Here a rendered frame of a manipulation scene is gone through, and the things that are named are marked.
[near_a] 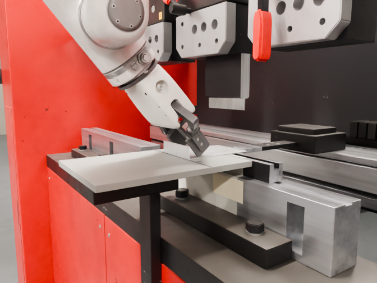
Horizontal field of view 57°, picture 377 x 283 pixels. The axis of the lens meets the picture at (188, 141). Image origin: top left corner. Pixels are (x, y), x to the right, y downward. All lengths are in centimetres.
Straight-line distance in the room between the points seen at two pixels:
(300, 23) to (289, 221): 27
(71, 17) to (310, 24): 30
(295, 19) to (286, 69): 72
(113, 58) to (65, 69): 88
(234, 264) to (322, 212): 14
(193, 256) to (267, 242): 11
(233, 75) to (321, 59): 55
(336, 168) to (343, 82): 36
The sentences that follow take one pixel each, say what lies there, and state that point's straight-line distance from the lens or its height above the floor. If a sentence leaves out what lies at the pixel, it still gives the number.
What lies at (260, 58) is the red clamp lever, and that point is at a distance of 47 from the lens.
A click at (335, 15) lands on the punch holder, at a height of 120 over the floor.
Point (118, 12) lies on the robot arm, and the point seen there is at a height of 120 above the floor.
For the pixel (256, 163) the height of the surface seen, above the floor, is 100.
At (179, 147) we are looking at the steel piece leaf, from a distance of 59.
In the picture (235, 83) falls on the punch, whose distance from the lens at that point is 61.
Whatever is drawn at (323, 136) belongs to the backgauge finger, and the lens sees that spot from 76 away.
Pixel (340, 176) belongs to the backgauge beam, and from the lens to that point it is 77.
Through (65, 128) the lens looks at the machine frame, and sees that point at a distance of 139.
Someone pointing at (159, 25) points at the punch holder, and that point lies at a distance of 76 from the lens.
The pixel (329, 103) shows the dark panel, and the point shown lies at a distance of 110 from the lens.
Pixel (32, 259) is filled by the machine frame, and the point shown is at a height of 48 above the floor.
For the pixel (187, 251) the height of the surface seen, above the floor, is 88.
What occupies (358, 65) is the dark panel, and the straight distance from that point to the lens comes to 106.
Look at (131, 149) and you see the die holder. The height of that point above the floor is 95.
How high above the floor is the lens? 112
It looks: 9 degrees down
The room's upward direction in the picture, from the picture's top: straight up
